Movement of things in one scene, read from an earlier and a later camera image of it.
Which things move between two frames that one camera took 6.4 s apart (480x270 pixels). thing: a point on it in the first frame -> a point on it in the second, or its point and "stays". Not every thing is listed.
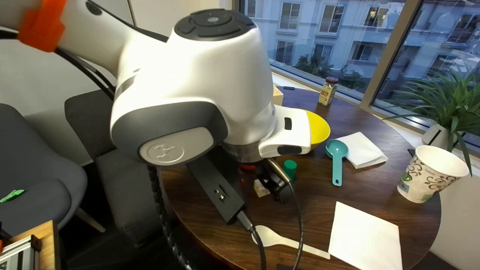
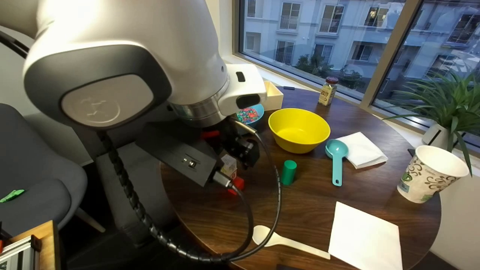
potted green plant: [448, 110] stays
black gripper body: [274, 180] -> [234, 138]
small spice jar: [325, 92] stays
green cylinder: [289, 168] stays
